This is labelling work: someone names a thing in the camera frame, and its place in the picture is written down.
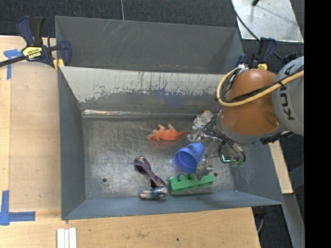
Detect grey metal bin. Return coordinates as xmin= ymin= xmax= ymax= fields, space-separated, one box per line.
xmin=54 ymin=15 xmax=285 ymax=221

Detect blue plastic cup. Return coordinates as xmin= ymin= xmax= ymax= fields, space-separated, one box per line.
xmin=173 ymin=142 xmax=206 ymax=174

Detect pale wood board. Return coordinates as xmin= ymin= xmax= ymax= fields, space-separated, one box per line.
xmin=8 ymin=60 xmax=64 ymax=215

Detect orange toy dinosaur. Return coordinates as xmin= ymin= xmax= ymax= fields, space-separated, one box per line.
xmin=147 ymin=123 xmax=191 ymax=144

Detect black cylinder on white bracket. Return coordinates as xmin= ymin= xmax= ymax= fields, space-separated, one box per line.
xmin=259 ymin=132 xmax=283 ymax=145

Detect white toy animal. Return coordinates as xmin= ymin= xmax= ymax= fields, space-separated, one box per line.
xmin=192 ymin=110 xmax=214 ymax=131

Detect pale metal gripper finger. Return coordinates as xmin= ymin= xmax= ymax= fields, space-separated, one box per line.
xmin=187 ymin=129 xmax=207 ymax=143
xmin=195 ymin=158 xmax=215 ymax=181

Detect green toy building block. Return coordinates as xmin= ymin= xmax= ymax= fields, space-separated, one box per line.
xmin=168 ymin=173 xmax=215 ymax=196

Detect purple patterned sunglasses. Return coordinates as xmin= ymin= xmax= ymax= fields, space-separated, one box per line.
xmin=133 ymin=156 xmax=169 ymax=200

